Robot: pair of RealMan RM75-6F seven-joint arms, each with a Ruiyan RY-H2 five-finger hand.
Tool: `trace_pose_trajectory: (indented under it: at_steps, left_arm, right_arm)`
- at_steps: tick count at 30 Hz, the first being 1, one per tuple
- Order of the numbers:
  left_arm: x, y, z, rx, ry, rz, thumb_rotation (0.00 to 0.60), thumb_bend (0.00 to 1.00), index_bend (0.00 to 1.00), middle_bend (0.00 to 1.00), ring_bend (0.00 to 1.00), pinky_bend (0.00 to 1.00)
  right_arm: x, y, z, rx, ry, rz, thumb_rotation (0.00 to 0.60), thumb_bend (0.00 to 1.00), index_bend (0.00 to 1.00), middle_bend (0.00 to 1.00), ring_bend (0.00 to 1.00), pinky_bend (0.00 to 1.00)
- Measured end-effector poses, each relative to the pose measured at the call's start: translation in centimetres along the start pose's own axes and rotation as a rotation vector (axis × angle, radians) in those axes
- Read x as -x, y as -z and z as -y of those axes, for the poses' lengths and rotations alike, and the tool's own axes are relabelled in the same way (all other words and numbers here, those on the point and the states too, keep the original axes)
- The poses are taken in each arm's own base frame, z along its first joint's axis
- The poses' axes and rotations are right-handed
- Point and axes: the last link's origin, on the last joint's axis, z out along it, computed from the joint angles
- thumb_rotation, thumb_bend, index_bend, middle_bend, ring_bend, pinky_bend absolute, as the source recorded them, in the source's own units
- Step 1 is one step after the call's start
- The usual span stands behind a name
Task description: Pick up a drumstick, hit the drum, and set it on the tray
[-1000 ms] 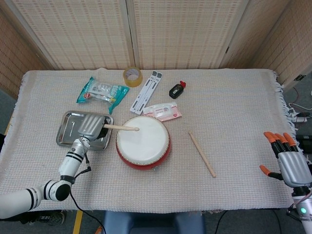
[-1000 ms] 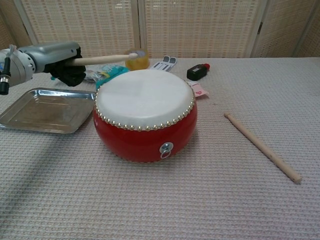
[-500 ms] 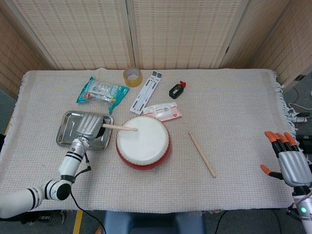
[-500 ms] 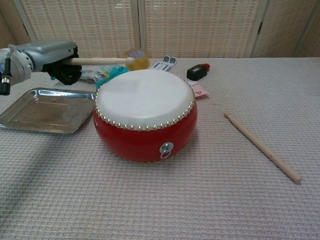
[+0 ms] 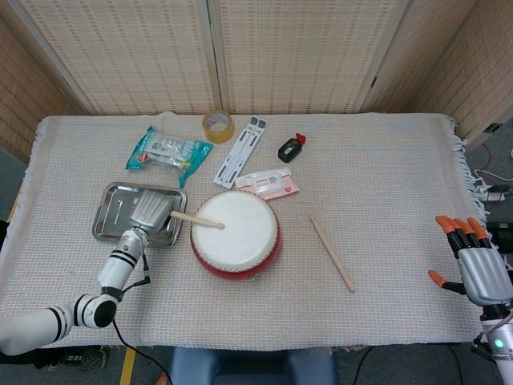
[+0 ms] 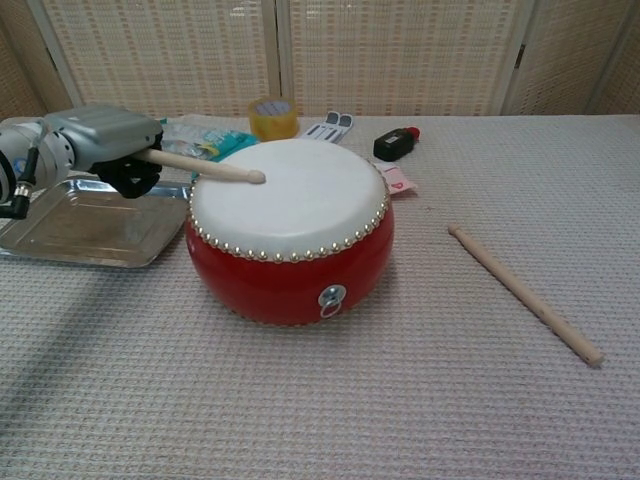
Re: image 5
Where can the right silver orange-tipped robot hand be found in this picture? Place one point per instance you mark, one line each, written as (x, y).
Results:
(485, 276)

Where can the left silver black-fingered robot hand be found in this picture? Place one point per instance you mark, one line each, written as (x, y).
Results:
(150, 210)

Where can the wooden drumstick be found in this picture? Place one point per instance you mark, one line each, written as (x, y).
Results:
(332, 254)
(198, 220)

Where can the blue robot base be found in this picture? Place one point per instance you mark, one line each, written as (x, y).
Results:
(248, 367)

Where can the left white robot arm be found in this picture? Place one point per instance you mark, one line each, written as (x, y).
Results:
(118, 268)

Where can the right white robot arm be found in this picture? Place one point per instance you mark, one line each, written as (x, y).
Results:
(499, 345)

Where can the stainless steel tray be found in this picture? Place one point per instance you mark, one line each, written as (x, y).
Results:
(114, 208)

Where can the red drum with white skin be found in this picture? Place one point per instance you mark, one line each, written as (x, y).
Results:
(236, 244)

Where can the teal snack packet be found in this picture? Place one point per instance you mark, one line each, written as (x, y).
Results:
(168, 150)

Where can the white power strip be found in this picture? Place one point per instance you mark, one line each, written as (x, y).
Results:
(494, 196)

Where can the white folding stand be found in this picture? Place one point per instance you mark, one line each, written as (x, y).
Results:
(236, 154)

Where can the yellowish packing tape roll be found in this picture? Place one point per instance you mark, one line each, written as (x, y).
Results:
(224, 134)

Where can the pink wet wipes pack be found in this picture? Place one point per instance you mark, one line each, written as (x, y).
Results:
(268, 184)

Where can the white woven tablecloth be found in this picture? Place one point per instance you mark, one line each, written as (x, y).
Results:
(401, 180)

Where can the black bottle with red cap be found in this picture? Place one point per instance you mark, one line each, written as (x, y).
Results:
(288, 151)

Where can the bamboo folding screen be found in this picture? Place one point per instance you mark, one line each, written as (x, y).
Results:
(140, 56)

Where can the black shoe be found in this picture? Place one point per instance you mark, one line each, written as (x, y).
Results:
(80, 358)

